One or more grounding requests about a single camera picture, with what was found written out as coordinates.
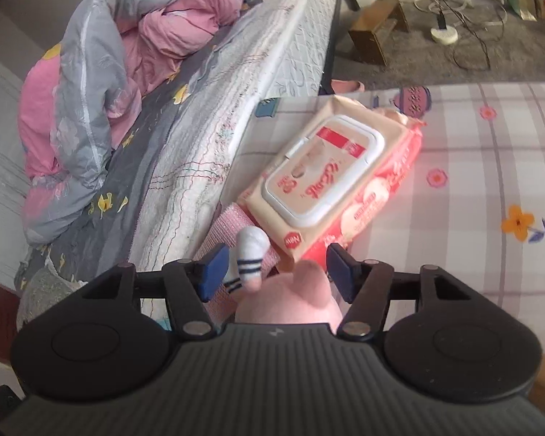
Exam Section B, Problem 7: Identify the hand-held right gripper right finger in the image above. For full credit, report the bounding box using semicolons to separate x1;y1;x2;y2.
326;243;457;341

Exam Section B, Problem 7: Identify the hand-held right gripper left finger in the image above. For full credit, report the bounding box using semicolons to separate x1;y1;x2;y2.
79;243;231;339

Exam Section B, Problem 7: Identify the pink plush toy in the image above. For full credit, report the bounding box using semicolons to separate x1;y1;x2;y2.
195;203;346;334

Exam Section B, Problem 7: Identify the pink wet wipes pack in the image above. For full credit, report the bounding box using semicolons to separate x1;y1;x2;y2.
236;95;425;264

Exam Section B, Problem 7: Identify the white quilted mattress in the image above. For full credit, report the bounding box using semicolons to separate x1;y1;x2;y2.
13;0;346;328

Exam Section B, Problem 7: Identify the grey floral bed sheet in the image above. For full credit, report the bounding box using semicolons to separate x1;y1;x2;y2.
16;50;255;291

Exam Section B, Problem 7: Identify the plaid floral sheet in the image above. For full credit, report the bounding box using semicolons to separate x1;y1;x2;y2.
227;82;545;373

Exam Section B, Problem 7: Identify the pink slipper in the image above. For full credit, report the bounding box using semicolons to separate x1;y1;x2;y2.
331;79;364;94

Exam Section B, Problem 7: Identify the pink and grey duvet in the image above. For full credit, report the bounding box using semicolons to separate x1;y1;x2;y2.
17;0;250;248

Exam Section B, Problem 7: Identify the small wooden stool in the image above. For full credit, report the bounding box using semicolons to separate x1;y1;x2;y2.
347;0;409;67

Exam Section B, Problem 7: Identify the white round power adapter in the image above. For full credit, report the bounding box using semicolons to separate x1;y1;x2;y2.
431;25;459;45

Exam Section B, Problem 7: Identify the black cable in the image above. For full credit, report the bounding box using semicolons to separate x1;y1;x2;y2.
436;0;492;72

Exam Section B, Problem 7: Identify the tangled white cable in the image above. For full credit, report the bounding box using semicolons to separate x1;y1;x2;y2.
413;0;509;28

